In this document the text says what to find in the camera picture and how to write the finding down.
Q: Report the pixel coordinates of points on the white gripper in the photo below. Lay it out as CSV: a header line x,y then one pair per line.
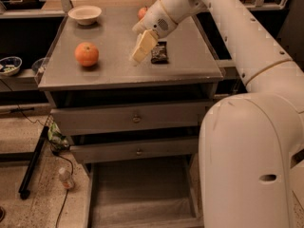
x,y
156,19

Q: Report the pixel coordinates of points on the orange fruit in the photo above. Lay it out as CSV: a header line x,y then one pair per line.
x,y
86,54

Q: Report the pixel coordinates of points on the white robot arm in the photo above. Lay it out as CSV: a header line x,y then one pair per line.
x,y
246,141

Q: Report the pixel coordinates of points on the top grey drawer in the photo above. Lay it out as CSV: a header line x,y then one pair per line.
x,y
128,117

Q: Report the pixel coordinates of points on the grey drawer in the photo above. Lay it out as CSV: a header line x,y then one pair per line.
x,y
146,193
128,117
120,151

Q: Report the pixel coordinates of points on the grey drawer cabinet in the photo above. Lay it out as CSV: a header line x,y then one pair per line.
x,y
191,73

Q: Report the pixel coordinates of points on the middle grey drawer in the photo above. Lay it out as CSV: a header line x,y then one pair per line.
x,y
120,151

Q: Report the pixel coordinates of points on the bottom grey drawer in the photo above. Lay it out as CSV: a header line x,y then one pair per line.
x,y
146,193

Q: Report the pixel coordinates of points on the dark snack packet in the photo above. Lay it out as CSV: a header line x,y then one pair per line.
x,y
159,54

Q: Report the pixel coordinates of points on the red apple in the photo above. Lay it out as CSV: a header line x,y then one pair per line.
x,y
142,12

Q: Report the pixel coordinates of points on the white bowl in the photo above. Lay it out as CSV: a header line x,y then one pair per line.
x,y
85,15

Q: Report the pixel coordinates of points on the grey side shelf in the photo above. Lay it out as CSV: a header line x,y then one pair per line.
x,y
228,69

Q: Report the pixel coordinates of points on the clear glass bowl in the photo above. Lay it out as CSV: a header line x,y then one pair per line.
x,y
40,65

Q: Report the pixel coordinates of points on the green snack bag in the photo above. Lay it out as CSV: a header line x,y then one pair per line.
x,y
57,139

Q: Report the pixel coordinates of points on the blue patterned bowl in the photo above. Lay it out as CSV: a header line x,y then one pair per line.
x,y
10,65

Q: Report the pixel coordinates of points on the clear plastic bottle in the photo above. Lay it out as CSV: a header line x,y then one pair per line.
x,y
66,178

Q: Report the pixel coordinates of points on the black stand leg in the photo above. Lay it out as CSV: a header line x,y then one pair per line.
x,y
34,157

